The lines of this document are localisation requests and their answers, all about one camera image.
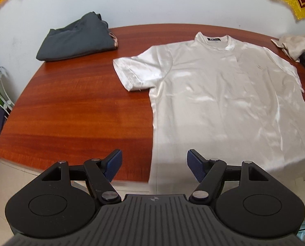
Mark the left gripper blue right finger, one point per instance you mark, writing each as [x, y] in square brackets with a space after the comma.
[209, 174]

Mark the beige crumpled garment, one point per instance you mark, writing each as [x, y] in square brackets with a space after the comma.
[292, 46]

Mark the dark grey folded garment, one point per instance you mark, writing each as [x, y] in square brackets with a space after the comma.
[88, 35]

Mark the white satin t-shirt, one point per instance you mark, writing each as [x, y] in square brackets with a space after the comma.
[224, 98]

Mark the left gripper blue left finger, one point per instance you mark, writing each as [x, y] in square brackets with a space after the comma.
[100, 173]

